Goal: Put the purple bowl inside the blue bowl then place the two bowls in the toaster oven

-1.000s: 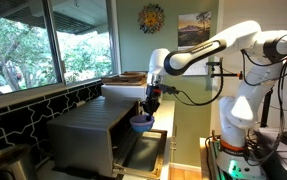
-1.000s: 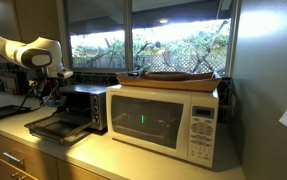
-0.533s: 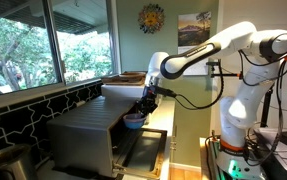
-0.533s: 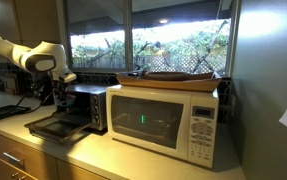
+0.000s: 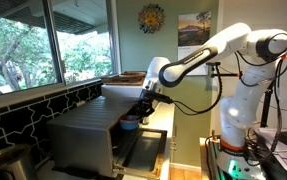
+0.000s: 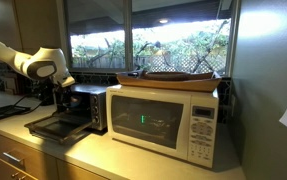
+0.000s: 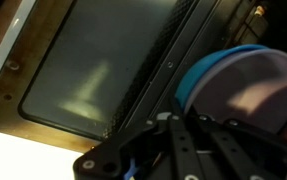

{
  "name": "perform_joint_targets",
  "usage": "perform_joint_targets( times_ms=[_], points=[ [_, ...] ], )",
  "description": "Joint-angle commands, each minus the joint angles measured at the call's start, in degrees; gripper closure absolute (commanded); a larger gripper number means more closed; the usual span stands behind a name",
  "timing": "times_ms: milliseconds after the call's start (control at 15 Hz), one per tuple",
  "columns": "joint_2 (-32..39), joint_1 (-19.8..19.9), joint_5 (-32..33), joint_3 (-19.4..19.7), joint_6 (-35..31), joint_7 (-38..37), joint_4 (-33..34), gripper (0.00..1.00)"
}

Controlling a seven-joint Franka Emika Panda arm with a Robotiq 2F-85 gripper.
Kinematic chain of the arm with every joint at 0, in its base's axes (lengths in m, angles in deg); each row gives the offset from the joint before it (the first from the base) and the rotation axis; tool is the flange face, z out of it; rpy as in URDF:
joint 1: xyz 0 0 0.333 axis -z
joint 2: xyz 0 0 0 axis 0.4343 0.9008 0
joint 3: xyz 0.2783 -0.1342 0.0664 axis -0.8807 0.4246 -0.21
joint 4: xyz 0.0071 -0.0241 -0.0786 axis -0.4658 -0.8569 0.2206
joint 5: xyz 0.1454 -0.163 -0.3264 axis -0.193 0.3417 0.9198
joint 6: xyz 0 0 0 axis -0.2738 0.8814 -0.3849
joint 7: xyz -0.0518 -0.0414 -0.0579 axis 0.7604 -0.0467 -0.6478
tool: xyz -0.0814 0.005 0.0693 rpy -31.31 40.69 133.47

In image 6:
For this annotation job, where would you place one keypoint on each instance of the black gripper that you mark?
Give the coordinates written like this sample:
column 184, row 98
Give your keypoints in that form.
column 62, row 96

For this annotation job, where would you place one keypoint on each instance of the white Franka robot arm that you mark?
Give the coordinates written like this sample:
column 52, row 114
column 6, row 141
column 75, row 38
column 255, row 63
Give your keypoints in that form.
column 33, row 63

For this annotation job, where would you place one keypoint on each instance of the silver black toaster oven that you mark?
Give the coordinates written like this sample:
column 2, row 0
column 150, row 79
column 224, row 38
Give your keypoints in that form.
column 89, row 90

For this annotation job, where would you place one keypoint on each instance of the toaster oven glass door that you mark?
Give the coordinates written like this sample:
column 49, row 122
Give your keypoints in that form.
column 59, row 128

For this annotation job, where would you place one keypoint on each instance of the silver black toaster knob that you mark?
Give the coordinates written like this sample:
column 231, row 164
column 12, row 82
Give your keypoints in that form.
column 94, row 100
column 95, row 109
column 97, row 119

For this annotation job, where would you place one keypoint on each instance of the white microwave oven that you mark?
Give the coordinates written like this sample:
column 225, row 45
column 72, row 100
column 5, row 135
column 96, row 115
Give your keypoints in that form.
column 149, row 123

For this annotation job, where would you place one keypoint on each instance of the wooden base cabinet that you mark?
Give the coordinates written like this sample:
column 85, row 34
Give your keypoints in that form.
column 39, row 163

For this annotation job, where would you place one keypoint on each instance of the dark wooden dish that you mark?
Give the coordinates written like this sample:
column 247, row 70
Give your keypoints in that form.
column 166, row 76

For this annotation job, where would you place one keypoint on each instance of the wooden serving tray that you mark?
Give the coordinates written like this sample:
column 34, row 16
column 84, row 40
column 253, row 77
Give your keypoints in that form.
column 183, row 85

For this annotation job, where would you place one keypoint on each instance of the round ceiling light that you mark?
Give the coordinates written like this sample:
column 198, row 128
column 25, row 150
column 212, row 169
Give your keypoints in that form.
column 163, row 21

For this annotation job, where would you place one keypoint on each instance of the wooden wall cabinet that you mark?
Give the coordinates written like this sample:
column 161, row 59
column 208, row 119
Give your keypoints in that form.
column 39, row 20

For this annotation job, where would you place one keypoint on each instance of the grey window frame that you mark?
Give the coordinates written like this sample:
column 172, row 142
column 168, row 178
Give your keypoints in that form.
column 128, row 33

